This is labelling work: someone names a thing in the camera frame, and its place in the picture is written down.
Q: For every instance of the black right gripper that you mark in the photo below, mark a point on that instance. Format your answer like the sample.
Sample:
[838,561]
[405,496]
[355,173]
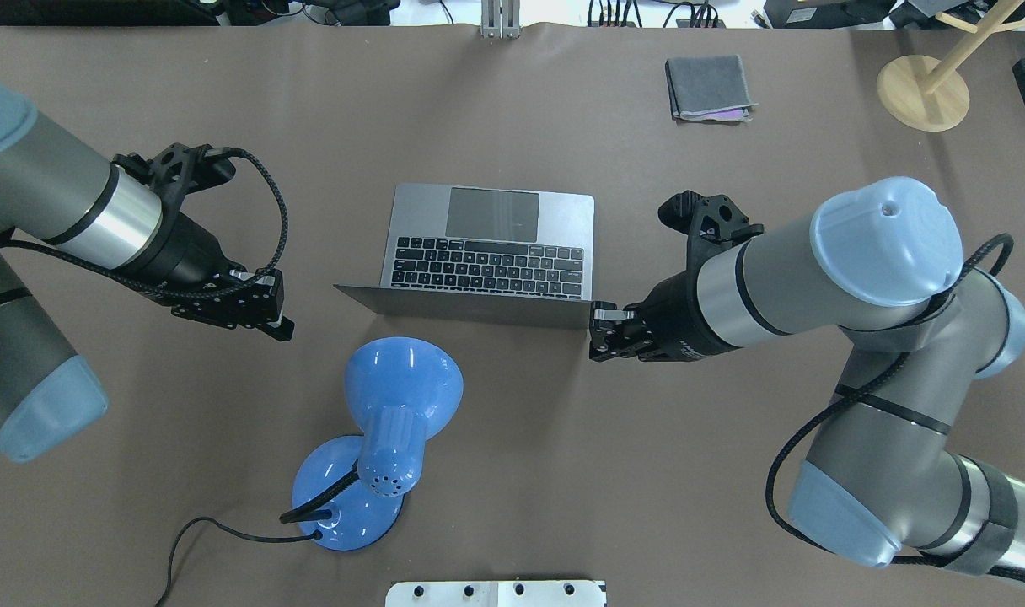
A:
[675,320]

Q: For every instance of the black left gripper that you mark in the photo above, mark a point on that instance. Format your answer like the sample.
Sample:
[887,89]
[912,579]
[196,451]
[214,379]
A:
[182,246]

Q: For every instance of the grey laptop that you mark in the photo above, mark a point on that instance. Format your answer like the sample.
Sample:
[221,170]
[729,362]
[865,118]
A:
[510,257]

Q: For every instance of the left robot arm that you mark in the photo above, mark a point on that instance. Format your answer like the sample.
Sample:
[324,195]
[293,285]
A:
[121,218]

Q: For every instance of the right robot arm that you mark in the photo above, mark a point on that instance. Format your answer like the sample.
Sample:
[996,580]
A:
[869,478]

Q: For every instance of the blue desk lamp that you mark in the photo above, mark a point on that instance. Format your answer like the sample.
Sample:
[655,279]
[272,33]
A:
[348,492]

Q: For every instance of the grey folded cloth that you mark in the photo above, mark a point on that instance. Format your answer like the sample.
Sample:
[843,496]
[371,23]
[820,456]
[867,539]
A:
[708,88]

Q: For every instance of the wooden stand with round base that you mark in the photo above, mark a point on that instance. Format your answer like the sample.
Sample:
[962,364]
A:
[928,94]

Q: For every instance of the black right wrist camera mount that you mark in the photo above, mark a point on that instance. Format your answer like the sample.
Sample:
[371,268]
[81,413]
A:
[712,224]

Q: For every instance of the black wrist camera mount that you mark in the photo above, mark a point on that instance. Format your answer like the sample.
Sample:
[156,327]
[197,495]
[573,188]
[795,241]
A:
[178,171]
[712,224]

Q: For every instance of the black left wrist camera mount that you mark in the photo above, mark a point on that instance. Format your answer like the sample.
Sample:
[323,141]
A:
[178,171]

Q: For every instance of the aluminium frame post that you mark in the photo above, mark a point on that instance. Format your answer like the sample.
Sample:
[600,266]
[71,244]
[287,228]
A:
[500,19]

